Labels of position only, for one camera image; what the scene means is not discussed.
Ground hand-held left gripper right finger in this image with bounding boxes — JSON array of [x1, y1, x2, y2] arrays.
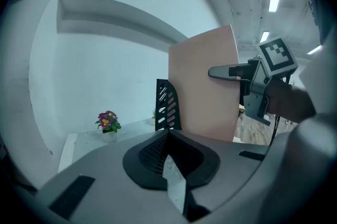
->
[[167, 129, 270, 221]]

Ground potted purple yellow flowers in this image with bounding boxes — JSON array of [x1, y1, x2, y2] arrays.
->
[[95, 110, 122, 143]]

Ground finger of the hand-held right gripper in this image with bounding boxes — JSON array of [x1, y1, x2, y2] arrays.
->
[[207, 63, 250, 83]]

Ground short ceiling light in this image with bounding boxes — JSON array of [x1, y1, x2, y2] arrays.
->
[[306, 44, 323, 56], [259, 30, 271, 44]]

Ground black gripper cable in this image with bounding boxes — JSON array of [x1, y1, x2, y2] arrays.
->
[[267, 114, 282, 147]]

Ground white table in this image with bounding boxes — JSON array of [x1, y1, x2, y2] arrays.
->
[[57, 117, 170, 174]]

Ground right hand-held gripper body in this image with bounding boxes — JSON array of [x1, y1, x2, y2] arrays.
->
[[240, 36, 299, 127]]

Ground person's right hand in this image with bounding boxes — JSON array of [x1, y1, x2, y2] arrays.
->
[[265, 80, 317, 124]]

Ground black perforated file rack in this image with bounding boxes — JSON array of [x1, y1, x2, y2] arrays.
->
[[155, 78, 183, 132]]

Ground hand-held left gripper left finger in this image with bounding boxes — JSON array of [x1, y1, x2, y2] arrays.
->
[[33, 129, 185, 224]]

